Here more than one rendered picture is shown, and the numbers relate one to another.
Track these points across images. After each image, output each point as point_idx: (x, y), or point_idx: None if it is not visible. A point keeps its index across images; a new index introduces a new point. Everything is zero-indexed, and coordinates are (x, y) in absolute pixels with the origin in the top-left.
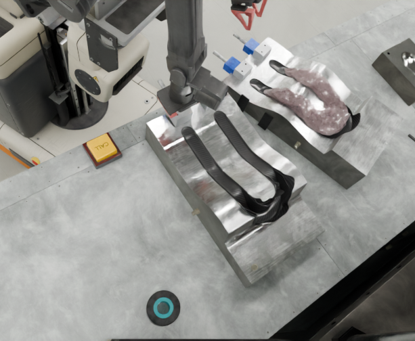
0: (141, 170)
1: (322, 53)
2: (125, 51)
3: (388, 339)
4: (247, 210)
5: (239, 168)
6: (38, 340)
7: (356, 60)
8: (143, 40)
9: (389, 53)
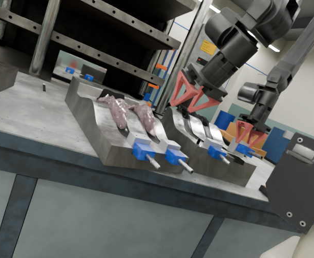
0: None
1: (30, 125)
2: (292, 250)
3: (172, 88)
4: (204, 118)
5: (196, 129)
6: (270, 172)
7: None
8: (273, 252)
9: None
